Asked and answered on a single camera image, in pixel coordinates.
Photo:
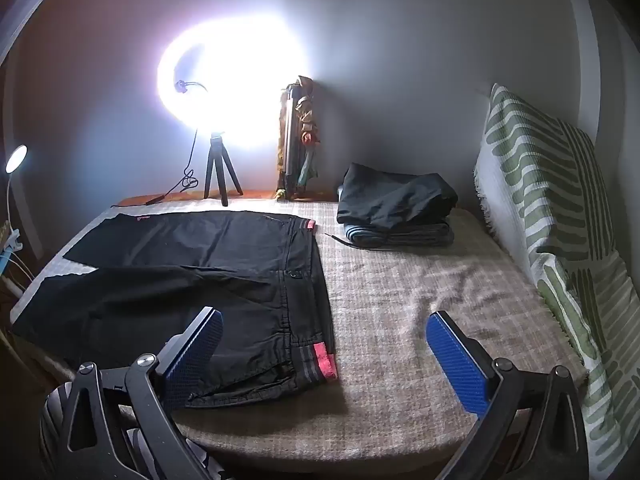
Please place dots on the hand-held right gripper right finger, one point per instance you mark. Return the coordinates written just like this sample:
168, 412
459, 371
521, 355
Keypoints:
457, 365

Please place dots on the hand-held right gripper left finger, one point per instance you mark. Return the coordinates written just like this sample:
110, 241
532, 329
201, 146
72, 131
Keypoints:
196, 355

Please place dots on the black pants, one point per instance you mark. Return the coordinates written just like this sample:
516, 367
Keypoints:
200, 260

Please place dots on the beige checked blanket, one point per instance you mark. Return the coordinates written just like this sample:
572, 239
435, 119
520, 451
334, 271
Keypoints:
400, 300

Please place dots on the grey blue-striped folded garment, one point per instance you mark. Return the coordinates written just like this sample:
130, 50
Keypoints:
425, 236

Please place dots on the orange leaf-print bedsheet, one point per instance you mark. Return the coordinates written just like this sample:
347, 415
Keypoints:
260, 194

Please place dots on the dark grey folded garment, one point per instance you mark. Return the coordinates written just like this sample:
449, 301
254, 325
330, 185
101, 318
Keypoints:
390, 200

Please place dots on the yellow floral cloth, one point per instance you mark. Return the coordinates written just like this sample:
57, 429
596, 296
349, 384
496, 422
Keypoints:
281, 194

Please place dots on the black mini tripod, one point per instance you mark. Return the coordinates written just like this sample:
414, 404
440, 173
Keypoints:
216, 160

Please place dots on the blue clip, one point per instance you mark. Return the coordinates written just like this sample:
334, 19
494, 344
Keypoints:
11, 250

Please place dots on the folded silver tripod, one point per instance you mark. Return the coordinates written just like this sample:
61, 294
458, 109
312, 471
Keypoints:
289, 140

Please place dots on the small round desk lamp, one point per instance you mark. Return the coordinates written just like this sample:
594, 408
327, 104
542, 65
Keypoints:
17, 156

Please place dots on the gooseneck phone holder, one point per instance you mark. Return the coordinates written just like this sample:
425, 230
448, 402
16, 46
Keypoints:
181, 86

